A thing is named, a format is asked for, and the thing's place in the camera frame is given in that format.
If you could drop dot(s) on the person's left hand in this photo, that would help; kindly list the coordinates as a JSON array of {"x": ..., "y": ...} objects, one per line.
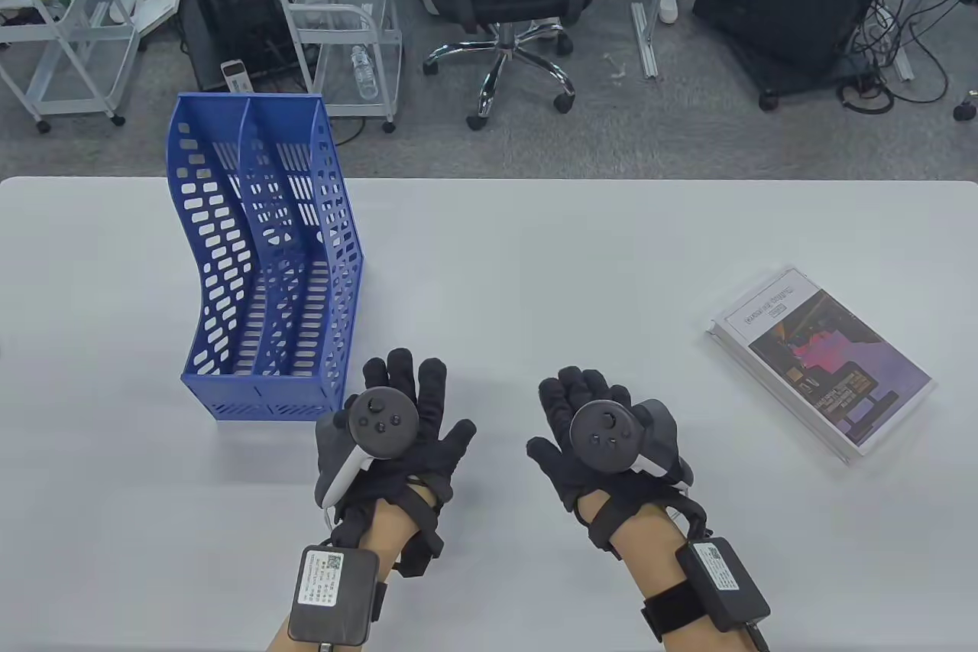
[{"x": 435, "y": 453}]

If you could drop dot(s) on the person's right hand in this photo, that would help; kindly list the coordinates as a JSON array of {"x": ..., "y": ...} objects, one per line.
[{"x": 569, "y": 484}]

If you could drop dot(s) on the blue perforated document holder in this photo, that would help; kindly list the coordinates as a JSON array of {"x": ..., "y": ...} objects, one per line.
[{"x": 260, "y": 400}]

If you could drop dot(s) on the white book with photo cover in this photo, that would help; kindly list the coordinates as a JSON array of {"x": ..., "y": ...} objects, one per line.
[{"x": 825, "y": 361}]

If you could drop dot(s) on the person's left forearm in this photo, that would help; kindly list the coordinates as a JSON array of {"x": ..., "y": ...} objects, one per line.
[{"x": 393, "y": 537}]

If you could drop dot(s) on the black right hand controller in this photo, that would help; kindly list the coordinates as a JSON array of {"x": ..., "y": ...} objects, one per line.
[{"x": 603, "y": 434}]

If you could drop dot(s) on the black hand controller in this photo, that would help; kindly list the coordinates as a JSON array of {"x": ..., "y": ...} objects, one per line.
[
  {"x": 382, "y": 423},
  {"x": 603, "y": 434}
]

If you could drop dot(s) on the black left hand controller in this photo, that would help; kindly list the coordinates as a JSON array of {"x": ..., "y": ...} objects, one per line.
[{"x": 382, "y": 423}]

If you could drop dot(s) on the black left wrist sensor box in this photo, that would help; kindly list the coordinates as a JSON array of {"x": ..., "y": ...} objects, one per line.
[{"x": 332, "y": 595}]

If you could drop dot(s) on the black wrist sensor box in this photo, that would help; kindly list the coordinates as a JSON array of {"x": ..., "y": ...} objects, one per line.
[
  {"x": 332, "y": 595},
  {"x": 722, "y": 583}
]

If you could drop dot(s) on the black right wrist sensor box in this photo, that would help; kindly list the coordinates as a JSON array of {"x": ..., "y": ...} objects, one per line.
[{"x": 722, "y": 583}]

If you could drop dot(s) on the clear plastic water bottle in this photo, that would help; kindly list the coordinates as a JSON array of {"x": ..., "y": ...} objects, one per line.
[{"x": 365, "y": 75}]

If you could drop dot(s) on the small clear plastic scrap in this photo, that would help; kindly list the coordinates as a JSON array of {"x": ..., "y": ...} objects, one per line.
[{"x": 613, "y": 67}]

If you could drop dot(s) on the white cart with glass shelves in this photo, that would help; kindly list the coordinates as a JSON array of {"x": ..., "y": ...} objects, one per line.
[{"x": 328, "y": 10}]

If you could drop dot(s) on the black caster wheel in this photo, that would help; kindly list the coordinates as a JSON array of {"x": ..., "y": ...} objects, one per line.
[{"x": 964, "y": 109}]

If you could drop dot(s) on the white metal trolley cart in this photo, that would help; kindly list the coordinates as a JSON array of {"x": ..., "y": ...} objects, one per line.
[{"x": 76, "y": 33}]

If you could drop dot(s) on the grey aluminium rail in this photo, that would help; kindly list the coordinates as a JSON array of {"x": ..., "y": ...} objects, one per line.
[{"x": 646, "y": 40}]

